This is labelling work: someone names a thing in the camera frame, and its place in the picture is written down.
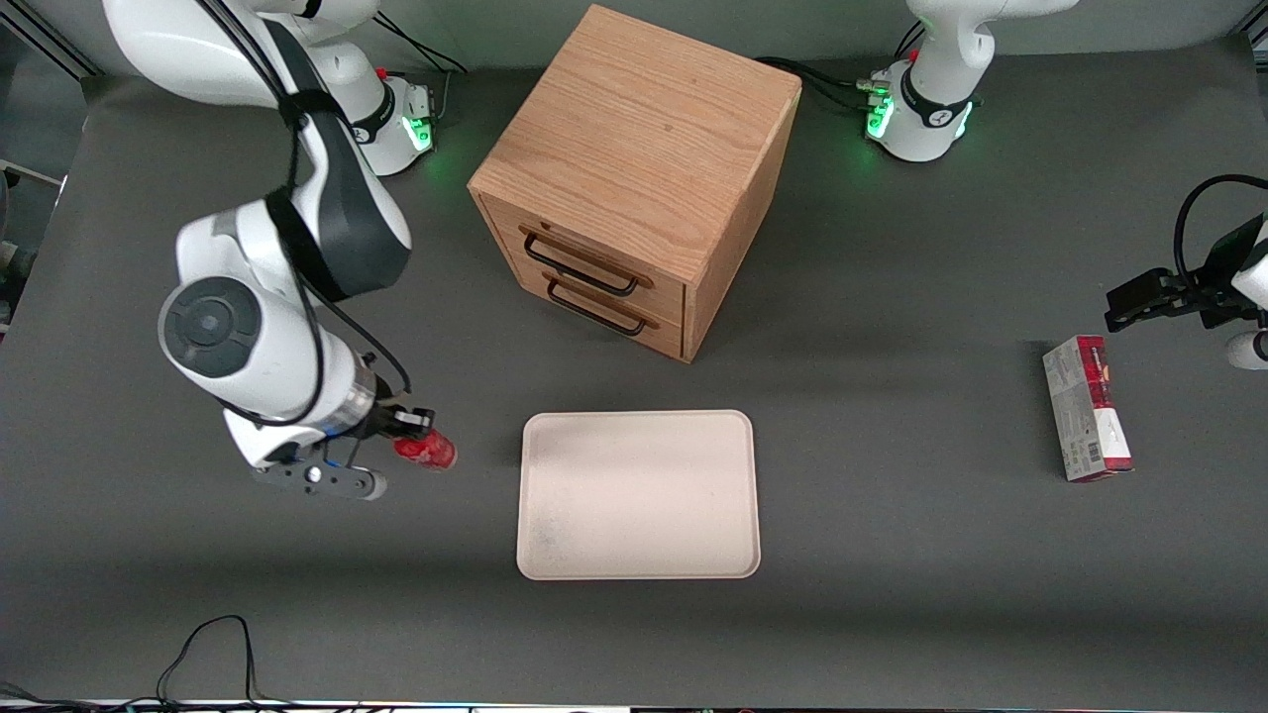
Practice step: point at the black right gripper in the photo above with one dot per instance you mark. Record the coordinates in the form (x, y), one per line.
(387, 423)

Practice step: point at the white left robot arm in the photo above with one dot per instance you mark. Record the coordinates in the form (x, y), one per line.
(941, 45)

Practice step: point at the grey equipment beside table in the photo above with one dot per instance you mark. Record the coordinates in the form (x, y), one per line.
(20, 257)

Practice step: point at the white rectangular plastic tray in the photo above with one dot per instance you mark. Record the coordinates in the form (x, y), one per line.
(639, 495)

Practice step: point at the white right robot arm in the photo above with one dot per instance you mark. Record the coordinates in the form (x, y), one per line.
(248, 257)

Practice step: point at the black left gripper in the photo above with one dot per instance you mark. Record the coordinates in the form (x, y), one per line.
(1211, 286)

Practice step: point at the wooden two-drawer cabinet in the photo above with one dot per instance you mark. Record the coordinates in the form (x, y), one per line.
(644, 129)

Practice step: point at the wooden drawer front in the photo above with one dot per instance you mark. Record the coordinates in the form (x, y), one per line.
(671, 297)
(670, 337)

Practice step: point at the grey and red carton box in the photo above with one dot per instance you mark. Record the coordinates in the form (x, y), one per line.
(1085, 416)

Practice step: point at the aluminium frame profile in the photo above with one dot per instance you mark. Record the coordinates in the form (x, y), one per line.
(50, 45)

